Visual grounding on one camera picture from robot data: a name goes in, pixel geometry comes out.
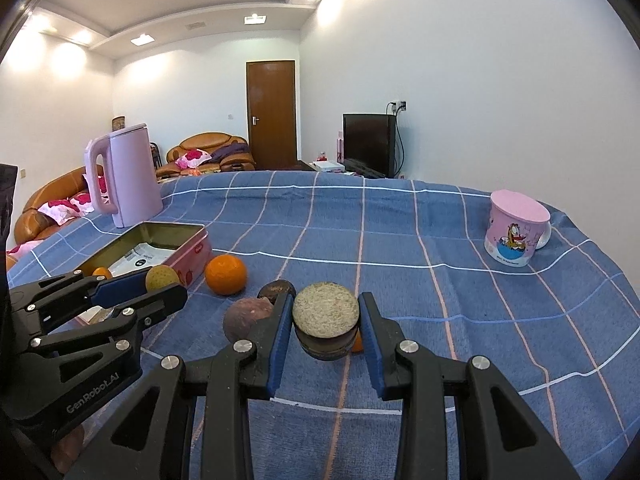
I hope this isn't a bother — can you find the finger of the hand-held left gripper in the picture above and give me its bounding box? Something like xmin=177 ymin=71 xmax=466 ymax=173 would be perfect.
xmin=30 ymin=284 xmax=190 ymax=382
xmin=7 ymin=269 xmax=151 ymax=334

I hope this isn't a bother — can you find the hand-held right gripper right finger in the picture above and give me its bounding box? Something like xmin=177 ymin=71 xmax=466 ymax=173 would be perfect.
xmin=357 ymin=291 xmax=583 ymax=480

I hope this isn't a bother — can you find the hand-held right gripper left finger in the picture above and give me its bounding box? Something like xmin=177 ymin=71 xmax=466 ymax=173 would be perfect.
xmin=65 ymin=292 xmax=296 ymax=480

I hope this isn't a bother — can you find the yellow green round fruit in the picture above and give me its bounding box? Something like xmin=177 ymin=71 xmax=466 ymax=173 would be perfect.
xmin=146 ymin=266 xmax=181 ymax=292

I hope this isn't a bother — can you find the reddish brown stemmed fruit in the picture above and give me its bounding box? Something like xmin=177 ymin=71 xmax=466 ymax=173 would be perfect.
xmin=222 ymin=297 xmax=275 ymax=346

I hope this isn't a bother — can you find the pink tin box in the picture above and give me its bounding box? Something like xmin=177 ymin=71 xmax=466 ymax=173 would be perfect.
xmin=75 ymin=221 xmax=213 ymax=328

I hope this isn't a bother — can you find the round sesame cake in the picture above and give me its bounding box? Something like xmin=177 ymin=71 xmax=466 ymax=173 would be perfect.
xmin=292 ymin=282 xmax=361 ymax=362

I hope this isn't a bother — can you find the dark wrinkled passion fruit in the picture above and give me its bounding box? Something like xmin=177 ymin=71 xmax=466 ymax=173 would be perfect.
xmin=257 ymin=280 xmax=296 ymax=306

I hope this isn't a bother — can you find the person's left hand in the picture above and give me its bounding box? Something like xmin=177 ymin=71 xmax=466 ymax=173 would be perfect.
xmin=50 ymin=424 xmax=85 ymax=476

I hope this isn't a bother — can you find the long brown leather sofa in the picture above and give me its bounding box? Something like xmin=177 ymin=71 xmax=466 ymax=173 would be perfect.
xmin=14 ymin=165 xmax=106 ymax=246

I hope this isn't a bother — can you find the pink electric kettle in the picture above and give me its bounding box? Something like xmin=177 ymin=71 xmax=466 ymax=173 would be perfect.
xmin=84 ymin=124 xmax=164 ymax=228

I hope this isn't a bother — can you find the blue checkered tablecloth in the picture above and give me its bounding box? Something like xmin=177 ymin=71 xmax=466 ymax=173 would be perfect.
xmin=7 ymin=170 xmax=636 ymax=480

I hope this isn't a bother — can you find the purple blanket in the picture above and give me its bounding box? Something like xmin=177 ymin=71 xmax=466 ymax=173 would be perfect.
xmin=210 ymin=143 xmax=251 ymax=161

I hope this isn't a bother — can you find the carved brown leather sofa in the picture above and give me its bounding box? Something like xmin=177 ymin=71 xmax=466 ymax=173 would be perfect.
xmin=155 ymin=132 xmax=257 ymax=178

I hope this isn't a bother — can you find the pink cartoon mug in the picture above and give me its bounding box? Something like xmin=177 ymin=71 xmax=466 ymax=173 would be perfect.
xmin=484 ymin=205 xmax=552 ymax=268

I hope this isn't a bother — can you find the television stand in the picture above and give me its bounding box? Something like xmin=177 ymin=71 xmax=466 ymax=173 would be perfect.
xmin=300 ymin=160 xmax=401 ymax=180

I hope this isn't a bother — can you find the pink mug lid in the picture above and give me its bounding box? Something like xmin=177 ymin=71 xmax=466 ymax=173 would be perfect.
xmin=490 ymin=189 xmax=551 ymax=222

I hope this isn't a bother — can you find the black television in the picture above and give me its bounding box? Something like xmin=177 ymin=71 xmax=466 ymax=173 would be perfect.
xmin=342 ymin=113 xmax=397 ymax=178

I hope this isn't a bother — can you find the brown wooden door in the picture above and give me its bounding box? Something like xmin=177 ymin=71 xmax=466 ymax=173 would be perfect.
xmin=246 ymin=60 xmax=300 ymax=171

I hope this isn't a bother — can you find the black television cable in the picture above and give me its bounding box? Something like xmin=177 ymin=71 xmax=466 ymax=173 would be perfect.
xmin=386 ymin=102 xmax=408 ymax=178

